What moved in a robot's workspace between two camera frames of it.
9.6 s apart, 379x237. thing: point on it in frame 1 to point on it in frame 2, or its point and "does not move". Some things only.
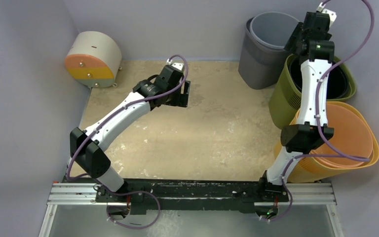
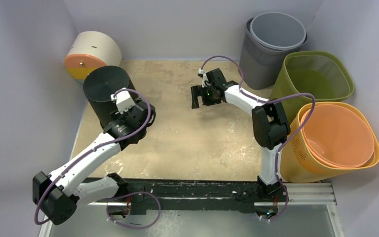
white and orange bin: x=94 y=59 does not move
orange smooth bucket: x=350 y=137 does not move
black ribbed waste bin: x=337 y=84 to x=102 y=82
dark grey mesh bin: x=259 y=65 does not move
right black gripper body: x=295 y=37 to x=201 y=96
